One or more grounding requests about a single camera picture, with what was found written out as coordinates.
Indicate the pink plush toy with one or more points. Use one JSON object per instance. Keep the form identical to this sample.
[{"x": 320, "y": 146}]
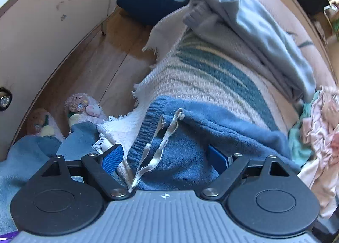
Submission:
[{"x": 84, "y": 112}]

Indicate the light blue garment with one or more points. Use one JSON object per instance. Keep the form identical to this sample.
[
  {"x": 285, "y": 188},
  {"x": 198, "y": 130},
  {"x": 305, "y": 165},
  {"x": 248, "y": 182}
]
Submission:
[{"x": 264, "y": 36}]

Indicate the pink garment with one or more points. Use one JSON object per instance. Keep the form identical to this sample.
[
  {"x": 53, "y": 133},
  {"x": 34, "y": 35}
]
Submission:
[{"x": 323, "y": 131}]

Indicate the mint green garment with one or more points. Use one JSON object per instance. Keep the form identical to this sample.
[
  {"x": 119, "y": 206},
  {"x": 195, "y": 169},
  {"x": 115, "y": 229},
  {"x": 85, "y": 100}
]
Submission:
[{"x": 296, "y": 142}]

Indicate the pale plush toy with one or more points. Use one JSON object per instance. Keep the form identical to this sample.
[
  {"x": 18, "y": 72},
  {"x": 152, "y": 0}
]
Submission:
[{"x": 43, "y": 125}]

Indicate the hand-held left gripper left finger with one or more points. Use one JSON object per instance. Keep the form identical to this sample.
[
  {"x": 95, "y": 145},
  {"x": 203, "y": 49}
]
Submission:
[{"x": 112, "y": 159}]

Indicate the beige teal patterned bed blanket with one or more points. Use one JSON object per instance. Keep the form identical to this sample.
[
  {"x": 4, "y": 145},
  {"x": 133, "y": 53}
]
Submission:
[{"x": 212, "y": 73}]

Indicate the white cabinet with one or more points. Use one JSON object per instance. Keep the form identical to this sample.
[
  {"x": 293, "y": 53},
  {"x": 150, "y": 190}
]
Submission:
[{"x": 53, "y": 20}]

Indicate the person's blue fleece clothing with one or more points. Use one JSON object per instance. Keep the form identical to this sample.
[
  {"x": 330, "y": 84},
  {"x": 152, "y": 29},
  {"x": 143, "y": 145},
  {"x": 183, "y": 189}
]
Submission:
[{"x": 23, "y": 168}]

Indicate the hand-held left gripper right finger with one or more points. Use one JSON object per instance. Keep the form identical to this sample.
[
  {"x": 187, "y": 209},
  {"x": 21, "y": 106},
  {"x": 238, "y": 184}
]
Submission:
[{"x": 215, "y": 157}]

